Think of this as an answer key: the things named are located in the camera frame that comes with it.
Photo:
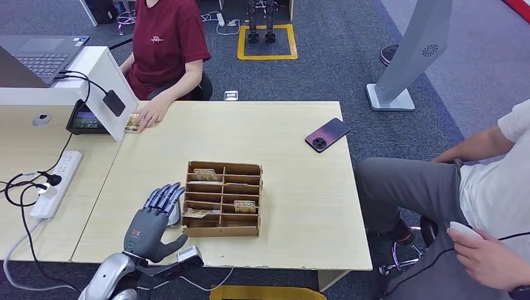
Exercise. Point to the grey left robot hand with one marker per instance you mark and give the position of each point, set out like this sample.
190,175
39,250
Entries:
145,236

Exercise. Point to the person's left hand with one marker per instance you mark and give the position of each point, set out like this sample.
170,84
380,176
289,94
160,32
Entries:
488,265
151,116

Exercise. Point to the person's right forearm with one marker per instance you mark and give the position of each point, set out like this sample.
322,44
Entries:
474,145

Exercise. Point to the person's left forearm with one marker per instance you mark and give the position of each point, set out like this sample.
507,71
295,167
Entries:
180,89

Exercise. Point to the grey card reader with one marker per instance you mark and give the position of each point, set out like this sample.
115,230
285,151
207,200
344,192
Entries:
174,217

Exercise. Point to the person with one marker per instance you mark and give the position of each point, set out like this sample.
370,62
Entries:
497,198
165,37

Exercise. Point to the printed hotel key card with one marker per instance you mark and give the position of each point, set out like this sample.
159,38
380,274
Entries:
244,206
206,175

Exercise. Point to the stack of printed cards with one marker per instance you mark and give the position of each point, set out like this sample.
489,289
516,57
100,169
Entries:
131,124

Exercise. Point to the black power adapter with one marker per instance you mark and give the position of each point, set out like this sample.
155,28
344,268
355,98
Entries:
114,103

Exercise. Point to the black wristwatch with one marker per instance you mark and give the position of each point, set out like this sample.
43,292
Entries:
519,293

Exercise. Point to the black tablet terminal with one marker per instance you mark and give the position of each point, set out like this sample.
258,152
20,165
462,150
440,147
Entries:
85,124

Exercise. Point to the chrome stool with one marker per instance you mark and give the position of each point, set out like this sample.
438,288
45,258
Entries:
430,232

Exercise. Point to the cardboard slotted organizer box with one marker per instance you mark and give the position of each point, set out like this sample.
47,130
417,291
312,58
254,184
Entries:
221,232

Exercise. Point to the white reception counter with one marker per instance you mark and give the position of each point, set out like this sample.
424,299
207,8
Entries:
99,58

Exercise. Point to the silver floor socket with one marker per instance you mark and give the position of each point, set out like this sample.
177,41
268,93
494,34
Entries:
230,95

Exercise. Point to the chrome chair base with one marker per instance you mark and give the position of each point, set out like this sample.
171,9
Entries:
126,20

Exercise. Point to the black power plug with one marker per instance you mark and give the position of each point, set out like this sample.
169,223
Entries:
52,179

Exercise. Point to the round grey desk grommet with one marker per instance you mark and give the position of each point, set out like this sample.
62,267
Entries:
41,120

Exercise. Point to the white plug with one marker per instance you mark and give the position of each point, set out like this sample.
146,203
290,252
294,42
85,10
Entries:
43,189

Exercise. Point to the black computer tower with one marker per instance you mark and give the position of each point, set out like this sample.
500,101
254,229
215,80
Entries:
101,10

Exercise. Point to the small white power strip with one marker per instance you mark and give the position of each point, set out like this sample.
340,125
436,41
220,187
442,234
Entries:
220,19

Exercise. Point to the white desk leg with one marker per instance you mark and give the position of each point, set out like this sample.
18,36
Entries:
88,12

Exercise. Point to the grey laptop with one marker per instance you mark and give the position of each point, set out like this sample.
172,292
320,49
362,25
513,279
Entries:
41,58

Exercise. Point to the yellow floor tape square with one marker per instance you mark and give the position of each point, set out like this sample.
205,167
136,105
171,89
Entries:
267,56

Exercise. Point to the black robot legs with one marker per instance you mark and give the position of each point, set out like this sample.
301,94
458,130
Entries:
269,20

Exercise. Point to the white table leg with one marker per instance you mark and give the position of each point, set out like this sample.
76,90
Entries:
331,280

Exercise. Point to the purple smartphone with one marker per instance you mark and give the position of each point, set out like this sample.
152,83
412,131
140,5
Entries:
327,134

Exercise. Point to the silver kiosk stand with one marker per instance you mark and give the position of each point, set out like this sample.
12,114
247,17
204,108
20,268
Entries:
414,49

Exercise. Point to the black round base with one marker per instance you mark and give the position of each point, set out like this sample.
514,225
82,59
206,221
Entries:
387,55

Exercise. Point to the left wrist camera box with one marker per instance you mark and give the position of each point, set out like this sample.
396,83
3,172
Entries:
188,256

